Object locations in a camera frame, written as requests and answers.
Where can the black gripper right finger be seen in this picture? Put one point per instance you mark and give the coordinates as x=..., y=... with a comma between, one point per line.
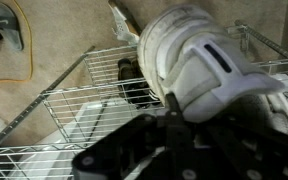
x=257, y=153

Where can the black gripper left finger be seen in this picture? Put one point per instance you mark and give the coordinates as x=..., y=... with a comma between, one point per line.
x=134, y=150

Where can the white sneaker with black swoosh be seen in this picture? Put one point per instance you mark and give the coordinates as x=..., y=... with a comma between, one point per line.
x=197, y=66

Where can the plain black sneaker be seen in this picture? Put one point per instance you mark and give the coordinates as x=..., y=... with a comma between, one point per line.
x=140, y=93
x=124, y=71

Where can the grey slide sandal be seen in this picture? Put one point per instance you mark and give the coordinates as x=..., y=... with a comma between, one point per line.
x=10, y=30

